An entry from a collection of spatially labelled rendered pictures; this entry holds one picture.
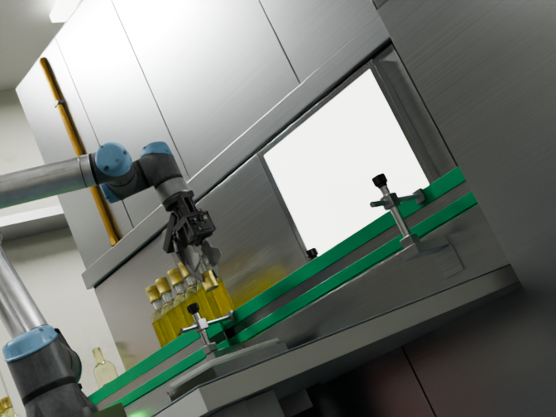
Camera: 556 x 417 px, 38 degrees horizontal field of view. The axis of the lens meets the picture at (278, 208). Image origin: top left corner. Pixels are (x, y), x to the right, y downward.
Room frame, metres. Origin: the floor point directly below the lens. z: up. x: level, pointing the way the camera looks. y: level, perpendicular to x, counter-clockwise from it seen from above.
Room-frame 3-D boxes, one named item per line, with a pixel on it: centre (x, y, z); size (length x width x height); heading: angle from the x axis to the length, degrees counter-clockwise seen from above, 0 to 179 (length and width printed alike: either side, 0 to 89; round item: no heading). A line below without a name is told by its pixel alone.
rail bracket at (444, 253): (1.54, -0.21, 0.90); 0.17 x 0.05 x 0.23; 139
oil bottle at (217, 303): (2.10, 0.25, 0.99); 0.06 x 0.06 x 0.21; 49
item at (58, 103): (2.52, 0.52, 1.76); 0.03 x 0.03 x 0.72; 49
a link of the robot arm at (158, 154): (1.91, 0.22, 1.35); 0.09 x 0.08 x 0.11; 99
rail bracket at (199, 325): (1.95, 0.27, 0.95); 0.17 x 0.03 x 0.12; 139
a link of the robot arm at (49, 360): (1.71, 0.60, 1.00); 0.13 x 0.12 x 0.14; 9
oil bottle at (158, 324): (2.25, 0.42, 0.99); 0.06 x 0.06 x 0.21; 49
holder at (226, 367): (1.83, 0.23, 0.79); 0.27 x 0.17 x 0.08; 139
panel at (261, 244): (2.06, -0.01, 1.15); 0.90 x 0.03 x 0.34; 49
